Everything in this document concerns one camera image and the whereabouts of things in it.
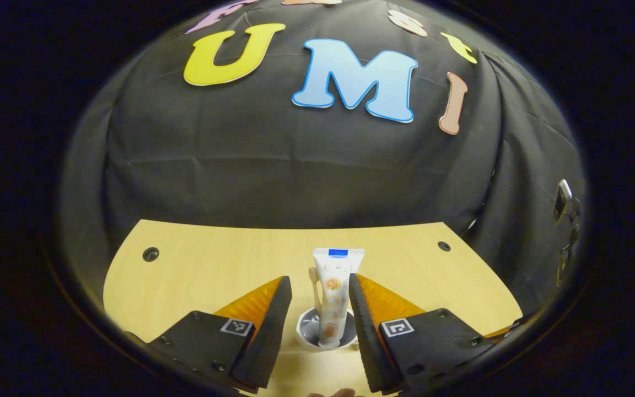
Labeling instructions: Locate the wooden desktop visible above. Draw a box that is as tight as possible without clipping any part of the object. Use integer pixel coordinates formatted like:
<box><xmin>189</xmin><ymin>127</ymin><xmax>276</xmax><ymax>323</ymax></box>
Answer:
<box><xmin>103</xmin><ymin>219</ymin><xmax>523</xmax><ymax>397</ymax></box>

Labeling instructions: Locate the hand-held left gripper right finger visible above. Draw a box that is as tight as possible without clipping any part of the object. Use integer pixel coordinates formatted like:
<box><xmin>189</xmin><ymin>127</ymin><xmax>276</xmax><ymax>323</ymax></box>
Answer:
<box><xmin>348</xmin><ymin>273</ymin><xmax>523</xmax><ymax>395</ymax></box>

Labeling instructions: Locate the white cup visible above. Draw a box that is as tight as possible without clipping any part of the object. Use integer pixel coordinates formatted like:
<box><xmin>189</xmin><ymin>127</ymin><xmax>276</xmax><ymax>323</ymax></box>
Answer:
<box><xmin>295</xmin><ymin>307</ymin><xmax>358</xmax><ymax>352</ymax></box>

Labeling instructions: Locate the white toothpaste tube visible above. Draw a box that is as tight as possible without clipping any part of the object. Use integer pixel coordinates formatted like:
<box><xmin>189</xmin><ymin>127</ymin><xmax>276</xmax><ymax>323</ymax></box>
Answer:
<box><xmin>313</xmin><ymin>248</ymin><xmax>365</xmax><ymax>348</ymax></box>

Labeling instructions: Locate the beige toothbrush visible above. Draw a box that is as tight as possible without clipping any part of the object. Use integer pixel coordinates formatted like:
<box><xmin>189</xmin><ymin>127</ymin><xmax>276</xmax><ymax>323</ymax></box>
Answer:
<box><xmin>308</xmin><ymin>267</ymin><xmax>323</xmax><ymax>313</ymax></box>

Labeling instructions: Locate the black backdrop cloth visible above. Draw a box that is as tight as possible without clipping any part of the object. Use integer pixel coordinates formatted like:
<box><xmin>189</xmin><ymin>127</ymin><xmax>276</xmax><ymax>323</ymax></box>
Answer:
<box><xmin>56</xmin><ymin>0</ymin><xmax>588</xmax><ymax>298</ymax></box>

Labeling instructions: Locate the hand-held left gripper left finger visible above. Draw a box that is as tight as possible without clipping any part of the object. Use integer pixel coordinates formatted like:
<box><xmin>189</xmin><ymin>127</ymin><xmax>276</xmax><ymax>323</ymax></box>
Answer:
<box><xmin>125</xmin><ymin>276</ymin><xmax>293</xmax><ymax>394</ymax></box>

